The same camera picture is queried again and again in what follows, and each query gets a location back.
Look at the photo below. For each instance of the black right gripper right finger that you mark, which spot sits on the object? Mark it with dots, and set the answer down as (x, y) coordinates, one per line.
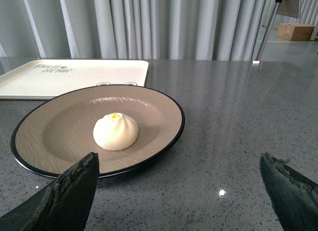
(294, 197)

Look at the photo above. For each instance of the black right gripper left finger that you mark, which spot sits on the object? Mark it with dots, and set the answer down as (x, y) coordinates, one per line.
(62, 205)

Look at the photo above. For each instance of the white steamed bun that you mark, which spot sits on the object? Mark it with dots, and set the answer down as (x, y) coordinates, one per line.
(115, 132)

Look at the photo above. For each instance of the beige plate with black rim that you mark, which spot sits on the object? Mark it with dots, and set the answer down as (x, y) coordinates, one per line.
(58, 133)

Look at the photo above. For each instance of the white bear print tray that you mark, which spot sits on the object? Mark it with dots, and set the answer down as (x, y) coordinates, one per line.
(48, 78)

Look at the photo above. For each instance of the cardboard box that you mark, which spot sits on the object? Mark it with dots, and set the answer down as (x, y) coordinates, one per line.
(295, 31)

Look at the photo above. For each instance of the grey board on stand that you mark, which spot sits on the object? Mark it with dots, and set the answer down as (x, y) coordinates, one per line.
(290, 8)

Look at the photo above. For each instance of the grey pleated curtain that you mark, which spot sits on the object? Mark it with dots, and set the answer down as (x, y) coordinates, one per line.
(221, 30)

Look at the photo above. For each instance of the metal tripod stand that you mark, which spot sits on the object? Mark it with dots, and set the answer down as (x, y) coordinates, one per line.
(267, 31)

